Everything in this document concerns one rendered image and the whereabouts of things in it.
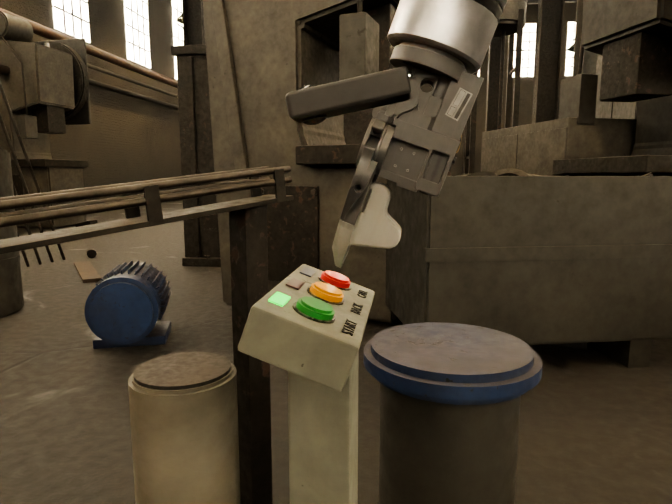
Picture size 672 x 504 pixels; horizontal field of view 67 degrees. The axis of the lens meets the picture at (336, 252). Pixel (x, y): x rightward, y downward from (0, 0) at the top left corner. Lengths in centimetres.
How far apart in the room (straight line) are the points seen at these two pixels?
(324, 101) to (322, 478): 41
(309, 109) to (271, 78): 224
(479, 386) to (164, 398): 48
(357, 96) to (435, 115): 7
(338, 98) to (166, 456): 41
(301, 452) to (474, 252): 138
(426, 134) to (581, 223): 164
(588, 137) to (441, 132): 316
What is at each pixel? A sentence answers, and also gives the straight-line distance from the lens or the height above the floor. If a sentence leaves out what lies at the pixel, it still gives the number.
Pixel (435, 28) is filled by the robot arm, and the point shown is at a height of 86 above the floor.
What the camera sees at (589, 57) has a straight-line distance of 893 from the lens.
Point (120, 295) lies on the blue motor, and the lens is 225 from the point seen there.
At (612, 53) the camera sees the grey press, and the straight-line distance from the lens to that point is 343.
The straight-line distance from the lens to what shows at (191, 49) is 444.
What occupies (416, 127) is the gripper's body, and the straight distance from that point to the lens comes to 47.
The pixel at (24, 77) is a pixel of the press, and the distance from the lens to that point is 842.
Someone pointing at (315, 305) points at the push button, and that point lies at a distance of 51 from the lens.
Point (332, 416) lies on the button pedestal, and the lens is 59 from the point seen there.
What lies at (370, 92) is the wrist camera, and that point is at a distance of 48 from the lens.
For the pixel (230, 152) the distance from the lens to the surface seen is 281.
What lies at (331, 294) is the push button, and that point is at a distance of 58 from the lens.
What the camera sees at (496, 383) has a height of 42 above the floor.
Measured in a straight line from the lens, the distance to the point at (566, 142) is 354.
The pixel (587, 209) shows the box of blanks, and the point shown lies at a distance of 208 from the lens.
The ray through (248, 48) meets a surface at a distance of 282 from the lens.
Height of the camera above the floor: 74
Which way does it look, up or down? 8 degrees down
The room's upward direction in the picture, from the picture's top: straight up
